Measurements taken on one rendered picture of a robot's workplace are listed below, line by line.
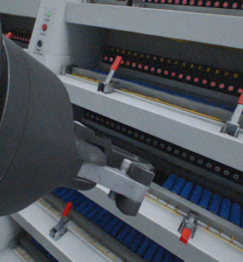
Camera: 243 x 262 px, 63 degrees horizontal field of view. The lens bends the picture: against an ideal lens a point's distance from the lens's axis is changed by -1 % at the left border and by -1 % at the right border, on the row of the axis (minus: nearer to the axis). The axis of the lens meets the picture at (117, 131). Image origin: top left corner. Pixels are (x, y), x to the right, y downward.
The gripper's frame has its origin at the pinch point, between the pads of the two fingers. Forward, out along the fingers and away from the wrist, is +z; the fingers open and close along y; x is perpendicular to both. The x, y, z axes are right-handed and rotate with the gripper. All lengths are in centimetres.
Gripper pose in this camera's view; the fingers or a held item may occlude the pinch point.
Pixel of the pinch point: (127, 164)
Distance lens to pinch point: 25.2
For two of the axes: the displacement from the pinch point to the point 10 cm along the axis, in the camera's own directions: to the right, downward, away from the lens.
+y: -8.2, -3.5, 4.5
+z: 3.9, 2.4, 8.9
